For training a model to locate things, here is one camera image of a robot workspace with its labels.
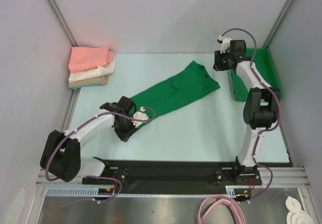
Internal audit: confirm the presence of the pink coiled cable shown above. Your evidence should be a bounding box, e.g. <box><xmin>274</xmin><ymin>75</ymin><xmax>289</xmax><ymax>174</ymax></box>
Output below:
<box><xmin>197</xmin><ymin>195</ymin><xmax>247</xmax><ymax>224</ymax></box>

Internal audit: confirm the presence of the green t shirt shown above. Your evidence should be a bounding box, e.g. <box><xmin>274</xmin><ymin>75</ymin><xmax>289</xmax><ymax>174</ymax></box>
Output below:
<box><xmin>130</xmin><ymin>61</ymin><xmax>220</xmax><ymax>118</ymax></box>

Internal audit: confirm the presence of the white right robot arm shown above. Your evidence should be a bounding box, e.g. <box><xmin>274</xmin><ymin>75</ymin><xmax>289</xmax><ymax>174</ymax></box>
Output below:
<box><xmin>213</xmin><ymin>36</ymin><xmax>281</xmax><ymax>186</ymax></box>

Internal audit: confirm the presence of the right aluminium frame post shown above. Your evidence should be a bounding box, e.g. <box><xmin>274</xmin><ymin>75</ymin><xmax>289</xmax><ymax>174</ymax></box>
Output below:
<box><xmin>263</xmin><ymin>0</ymin><xmax>296</xmax><ymax>49</ymax></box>

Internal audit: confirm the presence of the aluminium extrusion rail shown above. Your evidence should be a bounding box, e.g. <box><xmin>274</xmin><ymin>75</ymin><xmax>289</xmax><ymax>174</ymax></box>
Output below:
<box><xmin>36</xmin><ymin>167</ymin><xmax>310</xmax><ymax>188</ymax></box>

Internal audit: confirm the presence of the white plastic ring part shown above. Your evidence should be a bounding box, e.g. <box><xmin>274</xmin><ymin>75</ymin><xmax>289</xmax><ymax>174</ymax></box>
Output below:
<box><xmin>286</xmin><ymin>210</ymin><xmax>314</xmax><ymax>224</ymax></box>

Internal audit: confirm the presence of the white slotted cable duct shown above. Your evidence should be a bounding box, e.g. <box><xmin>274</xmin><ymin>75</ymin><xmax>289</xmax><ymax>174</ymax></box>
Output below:
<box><xmin>46</xmin><ymin>186</ymin><xmax>250</xmax><ymax>198</ymax></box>

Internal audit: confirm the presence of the green plastic tray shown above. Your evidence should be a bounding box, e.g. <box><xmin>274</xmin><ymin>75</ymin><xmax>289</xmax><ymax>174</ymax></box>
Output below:
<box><xmin>230</xmin><ymin>48</ymin><xmax>284</xmax><ymax>102</ymax></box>

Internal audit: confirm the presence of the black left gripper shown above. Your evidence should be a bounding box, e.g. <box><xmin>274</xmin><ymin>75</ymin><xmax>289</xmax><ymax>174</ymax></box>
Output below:
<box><xmin>114</xmin><ymin>115</ymin><xmax>139</xmax><ymax>142</ymax></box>

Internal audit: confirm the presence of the white folded t shirt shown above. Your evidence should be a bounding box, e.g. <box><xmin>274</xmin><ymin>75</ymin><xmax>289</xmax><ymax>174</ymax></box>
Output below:
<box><xmin>68</xmin><ymin>57</ymin><xmax>116</xmax><ymax>83</ymax></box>

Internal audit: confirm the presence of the left aluminium frame post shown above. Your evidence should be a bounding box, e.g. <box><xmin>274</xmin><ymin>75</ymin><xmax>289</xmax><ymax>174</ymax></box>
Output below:
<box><xmin>46</xmin><ymin>0</ymin><xmax>77</xmax><ymax>47</ymax></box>

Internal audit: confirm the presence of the aluminium frame post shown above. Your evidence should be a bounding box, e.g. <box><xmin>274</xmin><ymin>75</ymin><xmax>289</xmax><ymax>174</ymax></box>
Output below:
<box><xmin>263</xmin><ymin>0</ymin><xmax>296</xmax><ymax>49</ymax></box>
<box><xmin>46</xmin><ymin>0</ymin><xmax>77</xmax><ymax>47</ymax></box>

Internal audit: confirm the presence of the white plastic disc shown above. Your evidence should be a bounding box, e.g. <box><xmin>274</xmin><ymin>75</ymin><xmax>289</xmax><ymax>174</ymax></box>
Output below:
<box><xmin>285</xmin><ymin>196</ymin><xmax>302</xmax><ymax>213</ymax></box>

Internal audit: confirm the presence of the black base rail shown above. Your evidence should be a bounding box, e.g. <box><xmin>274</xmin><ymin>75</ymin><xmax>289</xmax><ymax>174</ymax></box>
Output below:
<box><xmin>82</xmin><ymin>160</ymin><xmax>262</xmax><ymax>194</ymax></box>

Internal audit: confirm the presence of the tan folded t shirt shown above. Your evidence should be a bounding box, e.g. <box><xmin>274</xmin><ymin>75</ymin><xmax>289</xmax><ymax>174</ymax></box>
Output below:
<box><xmin>68</xmin><ymin>75</ymin><xmax>109</xmax><ymax>89</ymax></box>

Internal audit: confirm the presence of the pink folded t shirt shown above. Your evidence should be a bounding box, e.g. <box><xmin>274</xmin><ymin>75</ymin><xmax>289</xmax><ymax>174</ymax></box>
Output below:
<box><xmin>68</xmin><ymin>46</ymin><xmax>115</xmax><ymax>72</ymax></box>

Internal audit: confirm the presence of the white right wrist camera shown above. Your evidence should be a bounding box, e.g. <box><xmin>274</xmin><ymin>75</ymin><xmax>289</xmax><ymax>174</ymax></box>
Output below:
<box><xmin>217</xmin><ymin>35</ymin><xmax>231</xmax><ymax>54</ymax></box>

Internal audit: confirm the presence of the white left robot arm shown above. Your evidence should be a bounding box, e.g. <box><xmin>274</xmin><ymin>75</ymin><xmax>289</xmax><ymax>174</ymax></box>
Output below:
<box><xmin>40</xmin><ymin>96</ymin><xmax>137</xmax><ymax>184</ymax></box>

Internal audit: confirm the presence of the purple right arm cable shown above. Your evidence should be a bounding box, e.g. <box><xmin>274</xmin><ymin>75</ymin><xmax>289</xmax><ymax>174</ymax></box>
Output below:
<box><xmin>221</xmin><ymin>28</ymin><xmax>281</xmax><ymax>202</ymax></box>

